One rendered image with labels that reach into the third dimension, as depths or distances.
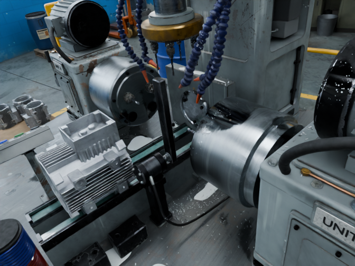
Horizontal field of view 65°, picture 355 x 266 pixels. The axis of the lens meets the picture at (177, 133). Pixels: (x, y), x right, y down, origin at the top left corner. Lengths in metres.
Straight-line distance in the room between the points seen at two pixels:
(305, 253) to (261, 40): 0.58
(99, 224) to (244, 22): 0.73
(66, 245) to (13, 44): 5.83
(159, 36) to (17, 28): 5.82
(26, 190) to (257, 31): 0.99
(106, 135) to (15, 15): 5.84
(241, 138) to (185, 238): 0.38
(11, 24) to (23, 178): 5.35
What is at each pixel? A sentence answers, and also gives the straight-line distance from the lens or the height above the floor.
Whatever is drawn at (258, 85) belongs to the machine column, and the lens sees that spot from 0.95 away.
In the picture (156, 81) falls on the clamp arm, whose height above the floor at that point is 1.25.
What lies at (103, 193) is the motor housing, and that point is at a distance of 0.80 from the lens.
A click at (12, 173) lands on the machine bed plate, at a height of 0.80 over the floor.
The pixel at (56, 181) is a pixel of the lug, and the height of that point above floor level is 1.08.
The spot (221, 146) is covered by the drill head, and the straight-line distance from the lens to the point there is 0.66.
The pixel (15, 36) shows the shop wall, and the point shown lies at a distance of 6.51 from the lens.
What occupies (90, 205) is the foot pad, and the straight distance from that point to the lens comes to 0.79.
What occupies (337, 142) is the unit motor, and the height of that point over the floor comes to 1.27.
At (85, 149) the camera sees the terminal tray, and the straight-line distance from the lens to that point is 0.75.
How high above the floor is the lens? 1.52
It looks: 34 degrees down
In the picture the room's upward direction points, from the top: 8 degrees counter-clockwise
